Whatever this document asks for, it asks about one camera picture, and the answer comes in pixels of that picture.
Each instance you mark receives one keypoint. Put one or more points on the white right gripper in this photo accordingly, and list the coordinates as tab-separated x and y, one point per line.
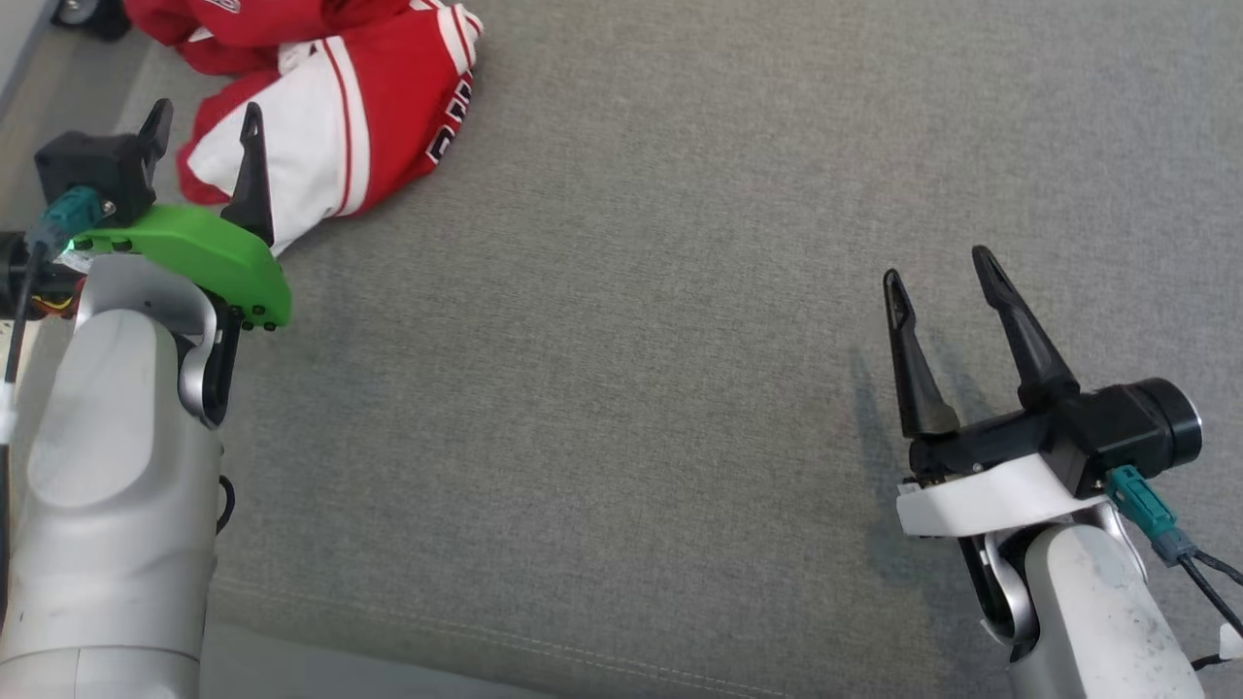
1000	495

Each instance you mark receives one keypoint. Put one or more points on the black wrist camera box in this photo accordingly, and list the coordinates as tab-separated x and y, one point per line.
92	165
1136	427

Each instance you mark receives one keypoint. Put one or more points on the black caster wheel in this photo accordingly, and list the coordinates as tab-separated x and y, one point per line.
92	15

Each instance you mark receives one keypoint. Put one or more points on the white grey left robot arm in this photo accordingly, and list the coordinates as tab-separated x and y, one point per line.
107	505

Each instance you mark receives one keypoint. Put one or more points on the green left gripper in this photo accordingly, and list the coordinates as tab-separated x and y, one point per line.
214	257

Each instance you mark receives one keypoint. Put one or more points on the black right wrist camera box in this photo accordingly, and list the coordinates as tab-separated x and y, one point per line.
1136	427

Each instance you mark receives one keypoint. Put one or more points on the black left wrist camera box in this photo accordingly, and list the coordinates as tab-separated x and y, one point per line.
92	165

